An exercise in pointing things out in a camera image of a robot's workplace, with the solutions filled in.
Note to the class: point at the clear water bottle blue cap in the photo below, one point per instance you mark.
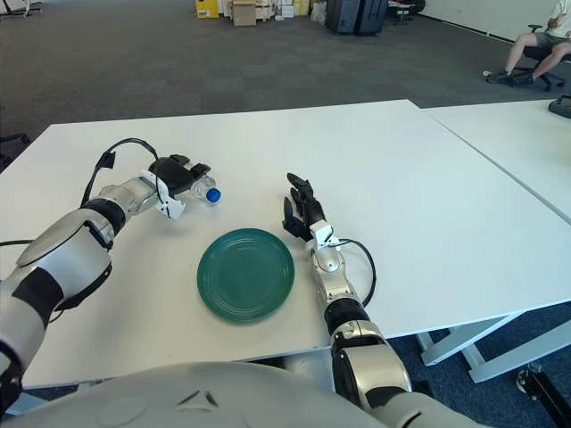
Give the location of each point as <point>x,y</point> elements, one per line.
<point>213,194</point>

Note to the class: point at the grey robot torso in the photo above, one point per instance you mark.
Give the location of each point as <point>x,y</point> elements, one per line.
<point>178,392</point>

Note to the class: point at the white bag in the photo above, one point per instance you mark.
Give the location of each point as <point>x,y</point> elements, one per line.
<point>318,12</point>

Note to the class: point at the yellow cardboard box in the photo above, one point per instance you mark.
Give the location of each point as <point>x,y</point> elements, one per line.
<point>206,9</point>

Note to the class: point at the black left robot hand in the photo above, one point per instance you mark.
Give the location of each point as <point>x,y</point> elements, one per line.
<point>174,171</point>

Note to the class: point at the black swivel chair under person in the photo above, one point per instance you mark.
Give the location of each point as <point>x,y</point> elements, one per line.
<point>535,53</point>

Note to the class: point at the black device on table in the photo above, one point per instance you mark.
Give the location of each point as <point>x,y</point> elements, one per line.
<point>561,107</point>

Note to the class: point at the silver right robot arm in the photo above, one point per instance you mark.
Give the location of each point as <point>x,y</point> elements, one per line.
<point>370,352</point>

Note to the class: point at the stack of white boxes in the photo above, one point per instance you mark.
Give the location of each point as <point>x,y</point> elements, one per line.
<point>285,9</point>

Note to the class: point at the white table leg frame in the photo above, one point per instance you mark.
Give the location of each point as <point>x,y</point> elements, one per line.
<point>430,350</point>

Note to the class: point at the brown cardboard box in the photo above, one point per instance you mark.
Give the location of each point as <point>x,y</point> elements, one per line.
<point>244,14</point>

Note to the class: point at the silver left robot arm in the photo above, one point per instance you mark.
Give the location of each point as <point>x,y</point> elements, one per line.
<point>67,249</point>

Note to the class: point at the green round plate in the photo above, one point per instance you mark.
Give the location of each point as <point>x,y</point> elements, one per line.
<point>245,276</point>

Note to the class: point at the white chair base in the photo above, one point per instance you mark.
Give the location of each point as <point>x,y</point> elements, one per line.
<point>24,6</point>

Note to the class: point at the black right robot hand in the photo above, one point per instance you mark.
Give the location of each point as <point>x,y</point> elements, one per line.
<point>303,209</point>

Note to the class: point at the seated person in shorts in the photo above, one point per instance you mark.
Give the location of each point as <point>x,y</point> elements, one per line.
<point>557,18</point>

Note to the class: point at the black metal stand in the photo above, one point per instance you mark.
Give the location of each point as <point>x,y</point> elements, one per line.
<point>542,392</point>

